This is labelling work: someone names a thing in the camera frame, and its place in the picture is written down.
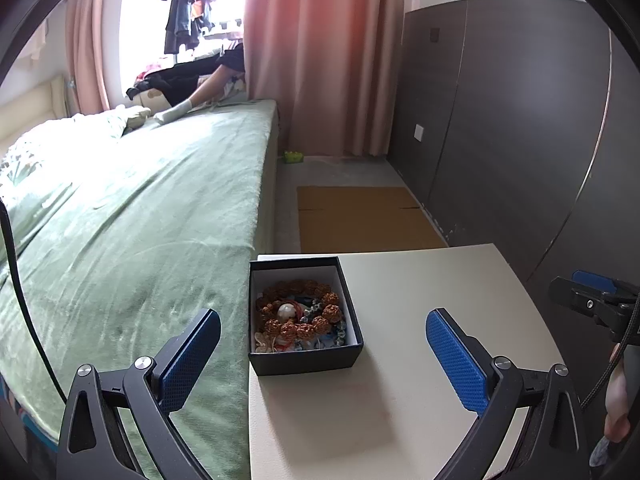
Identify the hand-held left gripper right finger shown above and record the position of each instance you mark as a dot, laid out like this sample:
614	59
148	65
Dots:
457	360

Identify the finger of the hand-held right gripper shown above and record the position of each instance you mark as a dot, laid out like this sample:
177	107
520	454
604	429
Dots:
595	280
575	297

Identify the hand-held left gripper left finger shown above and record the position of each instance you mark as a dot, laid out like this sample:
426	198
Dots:
187	360

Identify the black jewelry box white inside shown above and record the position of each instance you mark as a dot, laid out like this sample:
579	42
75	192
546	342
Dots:
305	360

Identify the person's right hand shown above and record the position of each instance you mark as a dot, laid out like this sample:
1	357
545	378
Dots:
617	400

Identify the clear plastic bag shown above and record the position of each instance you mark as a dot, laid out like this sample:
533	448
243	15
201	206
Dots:
267	344

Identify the white round stone bead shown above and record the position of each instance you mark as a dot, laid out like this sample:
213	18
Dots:
286	312

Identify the green blanket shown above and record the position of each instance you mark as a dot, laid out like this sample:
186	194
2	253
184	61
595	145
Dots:
135	240

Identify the flat brown cardboard sheet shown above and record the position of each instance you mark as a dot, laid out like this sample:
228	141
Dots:
360	220

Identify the small green toy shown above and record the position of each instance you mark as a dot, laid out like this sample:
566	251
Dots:
293	157

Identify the white floral quilt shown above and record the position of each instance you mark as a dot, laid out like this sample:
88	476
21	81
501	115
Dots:
50	145

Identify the beige padded headboard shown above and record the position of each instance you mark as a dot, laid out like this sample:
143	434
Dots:
30	110

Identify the pink curtain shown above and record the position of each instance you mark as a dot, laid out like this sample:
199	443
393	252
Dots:
325	60
90	60

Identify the hanging dark clothes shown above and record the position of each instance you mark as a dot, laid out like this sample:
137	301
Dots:
187	5

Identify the white wall outlet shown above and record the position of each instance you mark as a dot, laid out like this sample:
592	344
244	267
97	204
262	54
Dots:
419	132

